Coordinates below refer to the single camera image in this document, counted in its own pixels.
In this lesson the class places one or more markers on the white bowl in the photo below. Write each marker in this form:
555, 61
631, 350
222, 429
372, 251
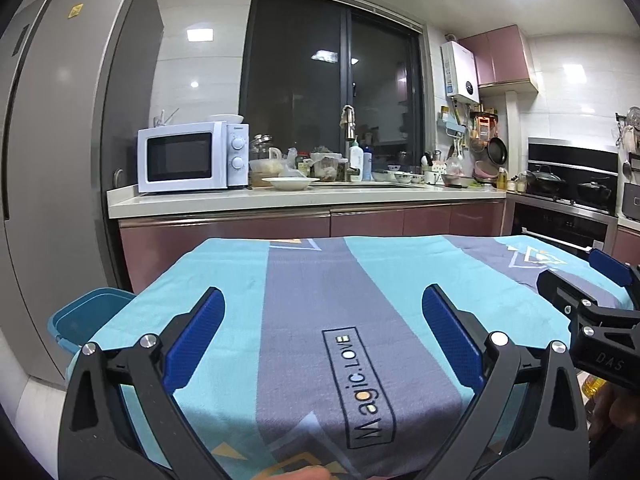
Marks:
227, 118

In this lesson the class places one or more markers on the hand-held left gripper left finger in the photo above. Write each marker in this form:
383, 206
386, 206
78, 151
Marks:
197, 340

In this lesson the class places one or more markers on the white pump bottle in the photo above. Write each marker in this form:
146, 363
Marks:
356, 162

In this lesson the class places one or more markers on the white water heater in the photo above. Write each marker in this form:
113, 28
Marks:
461, 72

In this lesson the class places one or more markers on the dark kitchen window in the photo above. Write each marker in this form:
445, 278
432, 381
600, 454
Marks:
325, 85

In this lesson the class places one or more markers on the metal hook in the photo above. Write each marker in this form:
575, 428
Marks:
119, 178

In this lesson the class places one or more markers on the metal kitchen faucet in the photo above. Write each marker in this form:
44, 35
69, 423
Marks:
348, 130

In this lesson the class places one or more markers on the white shallow plate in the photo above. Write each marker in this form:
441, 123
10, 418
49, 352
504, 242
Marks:
290, 183

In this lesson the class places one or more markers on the metal bowl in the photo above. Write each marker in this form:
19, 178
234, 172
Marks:
456, 180

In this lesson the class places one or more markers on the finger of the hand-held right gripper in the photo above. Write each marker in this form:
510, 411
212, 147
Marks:
575, 300
610, 266

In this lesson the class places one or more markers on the blue wall rack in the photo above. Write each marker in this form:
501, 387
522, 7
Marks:
450, 122

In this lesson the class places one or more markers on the black range hood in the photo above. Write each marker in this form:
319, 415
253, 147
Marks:
575, 160

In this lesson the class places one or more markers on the black wok with lid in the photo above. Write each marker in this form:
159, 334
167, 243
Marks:
547, 183

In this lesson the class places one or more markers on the grey refrigerator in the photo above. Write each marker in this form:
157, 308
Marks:
60, 160

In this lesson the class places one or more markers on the blue plastic trash bin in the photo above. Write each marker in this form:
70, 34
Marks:
75, 317

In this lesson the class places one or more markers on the black frying pan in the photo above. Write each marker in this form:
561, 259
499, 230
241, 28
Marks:
497, 151

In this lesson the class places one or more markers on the person's right hand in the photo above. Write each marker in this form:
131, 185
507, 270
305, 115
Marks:
620, 410

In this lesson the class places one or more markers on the kitchen counter with pink cabinets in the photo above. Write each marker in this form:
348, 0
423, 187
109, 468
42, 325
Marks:
225, 230

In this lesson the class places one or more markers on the plastic bag with food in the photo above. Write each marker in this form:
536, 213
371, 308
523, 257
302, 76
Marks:
272, 167

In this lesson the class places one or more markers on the white microwave oven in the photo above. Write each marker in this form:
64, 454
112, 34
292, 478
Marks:
175, 160

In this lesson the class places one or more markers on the stack of pink bowls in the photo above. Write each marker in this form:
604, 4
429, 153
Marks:
485, 172

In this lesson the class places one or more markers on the blue bottle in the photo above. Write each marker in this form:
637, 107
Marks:
368, 162

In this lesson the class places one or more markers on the black built-in oven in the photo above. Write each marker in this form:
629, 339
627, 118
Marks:
560, 230

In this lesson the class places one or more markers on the blue grey printed blanket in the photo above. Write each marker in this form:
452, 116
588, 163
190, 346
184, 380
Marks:
310, 300

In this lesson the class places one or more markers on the pink wall cabinet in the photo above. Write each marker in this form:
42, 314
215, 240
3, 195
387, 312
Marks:
500, 57

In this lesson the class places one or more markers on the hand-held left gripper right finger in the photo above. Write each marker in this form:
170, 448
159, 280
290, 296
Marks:
447, 335

